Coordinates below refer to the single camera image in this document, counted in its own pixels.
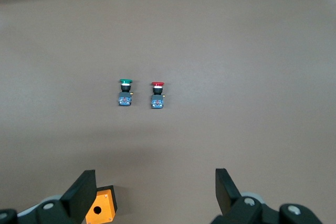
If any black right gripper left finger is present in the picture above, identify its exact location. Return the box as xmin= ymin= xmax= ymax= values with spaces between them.
xmin=36 ymin=169 xmax=97 ymax=224

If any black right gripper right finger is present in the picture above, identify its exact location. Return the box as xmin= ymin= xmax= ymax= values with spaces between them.
xmin=211 ymin=168 xmax=264 ymax=224

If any green mushroom push button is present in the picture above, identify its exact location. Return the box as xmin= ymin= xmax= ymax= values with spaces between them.
xmin=117 ymin=78 xmax=134 ymax=107

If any red mushroom push button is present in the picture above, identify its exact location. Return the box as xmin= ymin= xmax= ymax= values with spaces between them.
xmin=150 ymin=81 xmax=166 ymax=110

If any brown table cover mat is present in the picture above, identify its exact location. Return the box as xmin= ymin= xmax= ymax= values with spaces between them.
xmin=0 ymin=0 xmax=336 ymax=224

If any orange button enclosure box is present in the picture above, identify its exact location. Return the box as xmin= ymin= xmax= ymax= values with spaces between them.
xmin=85 ymin=185 xmax=118 ymax=224

